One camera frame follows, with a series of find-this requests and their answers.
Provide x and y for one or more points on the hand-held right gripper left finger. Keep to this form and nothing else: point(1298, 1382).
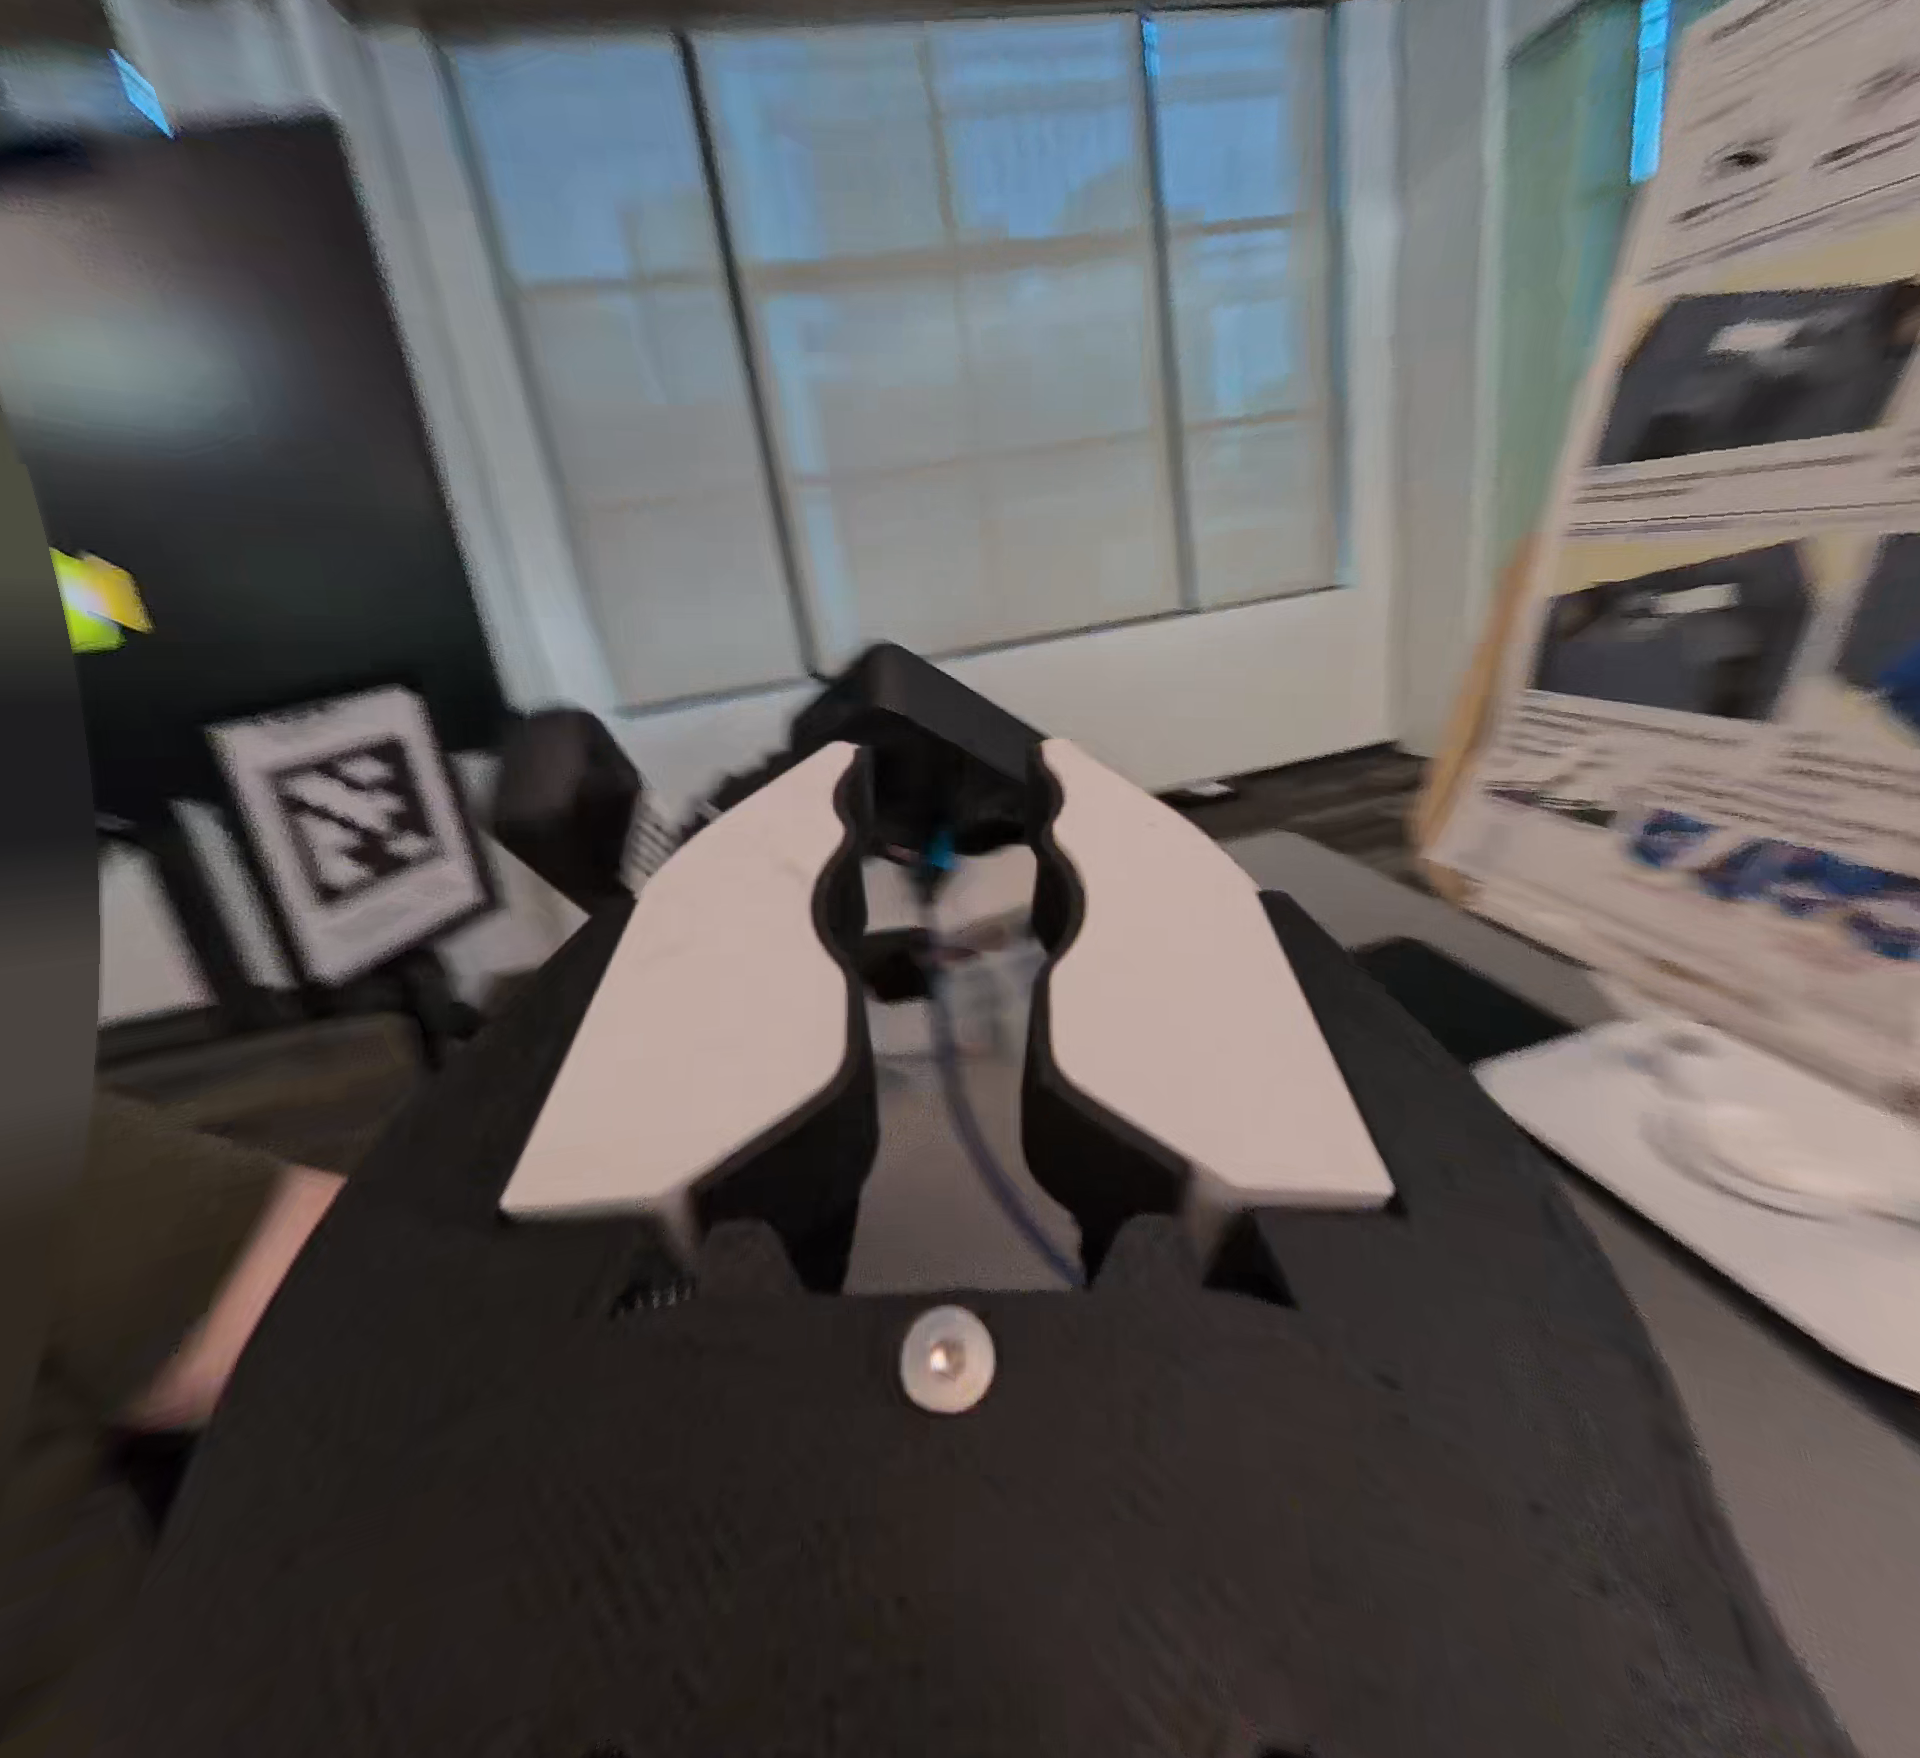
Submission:
point(691, 1023)

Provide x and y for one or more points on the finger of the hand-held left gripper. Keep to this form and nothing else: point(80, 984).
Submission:
point(982, 993)

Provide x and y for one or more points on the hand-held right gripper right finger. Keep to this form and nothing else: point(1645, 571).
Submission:
point(1215, 1023)

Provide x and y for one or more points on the black usb hub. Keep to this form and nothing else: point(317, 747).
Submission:
point(931, 723)

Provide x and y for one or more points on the person's left forearm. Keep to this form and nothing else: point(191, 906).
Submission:
point(240, 1293)

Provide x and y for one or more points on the framed fiducial tag sign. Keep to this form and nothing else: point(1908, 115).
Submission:
point(354, 828)

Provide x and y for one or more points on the white stand base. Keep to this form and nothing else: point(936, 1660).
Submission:
point(1725, 1188)

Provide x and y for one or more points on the frosted glass window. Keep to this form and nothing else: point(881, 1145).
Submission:
point(900, 347)

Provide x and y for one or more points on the printed instruction sheet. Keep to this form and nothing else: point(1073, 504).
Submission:
point(1725, 590)

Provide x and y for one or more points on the black wall monitor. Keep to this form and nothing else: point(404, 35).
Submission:
point(225, 437)

